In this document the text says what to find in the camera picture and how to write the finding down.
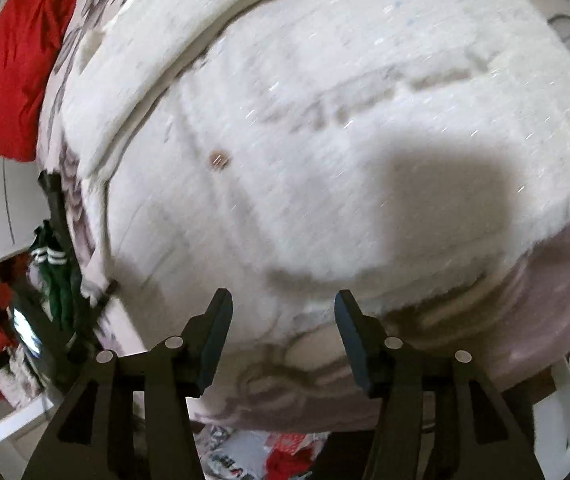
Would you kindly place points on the white towel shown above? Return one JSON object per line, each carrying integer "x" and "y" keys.
{"x": 315, "y": 110}

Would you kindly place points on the red quilt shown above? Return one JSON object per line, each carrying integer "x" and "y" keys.
{"x": 20, "y": 70}

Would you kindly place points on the red white printed bag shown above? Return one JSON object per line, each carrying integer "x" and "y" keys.
{"x": 265, "y": 455}

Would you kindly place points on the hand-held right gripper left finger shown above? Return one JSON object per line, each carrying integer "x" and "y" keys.
{"x": 215, "y": 342}

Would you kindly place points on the floral plush blanket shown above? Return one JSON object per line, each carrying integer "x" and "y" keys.
{"x": 540, "y": 320}

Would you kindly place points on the green white-striped pants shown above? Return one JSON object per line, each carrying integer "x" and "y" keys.
{"x": 60, "y": 285}

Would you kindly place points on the black garment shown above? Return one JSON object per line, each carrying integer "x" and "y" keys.
{"x": 54, "y": 200}

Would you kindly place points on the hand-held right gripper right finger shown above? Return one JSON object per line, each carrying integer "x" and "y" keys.
{"x": 355, "y": 347}

